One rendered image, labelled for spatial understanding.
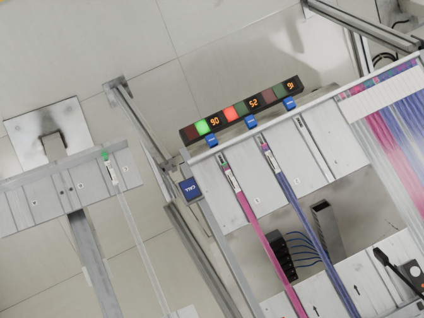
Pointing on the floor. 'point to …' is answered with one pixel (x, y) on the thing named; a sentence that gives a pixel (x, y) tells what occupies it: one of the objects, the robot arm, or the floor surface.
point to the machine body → (294, 222)
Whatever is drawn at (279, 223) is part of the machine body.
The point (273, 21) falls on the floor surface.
